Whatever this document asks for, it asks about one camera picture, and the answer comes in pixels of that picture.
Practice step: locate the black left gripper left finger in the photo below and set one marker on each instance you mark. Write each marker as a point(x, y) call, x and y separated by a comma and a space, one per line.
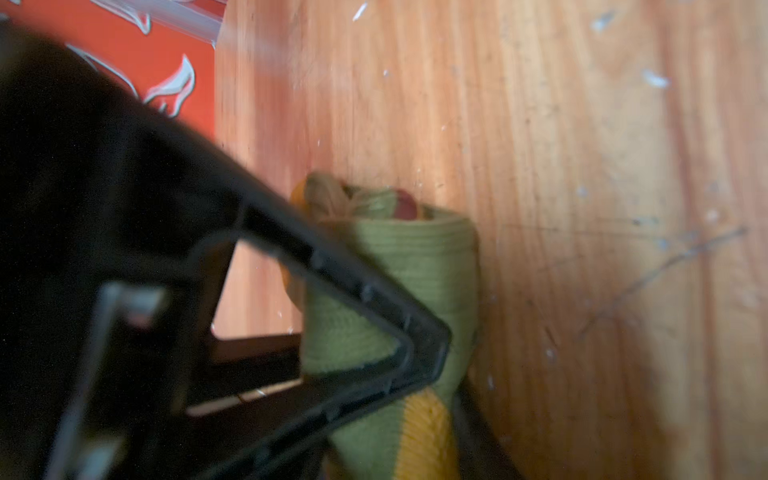
point(118, 226)

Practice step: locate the green striped sock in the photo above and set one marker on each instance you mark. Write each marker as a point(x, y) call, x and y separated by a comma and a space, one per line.
point(432, 254)

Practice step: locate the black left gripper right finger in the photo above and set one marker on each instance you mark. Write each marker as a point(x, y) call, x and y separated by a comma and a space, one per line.
point(481, 455)

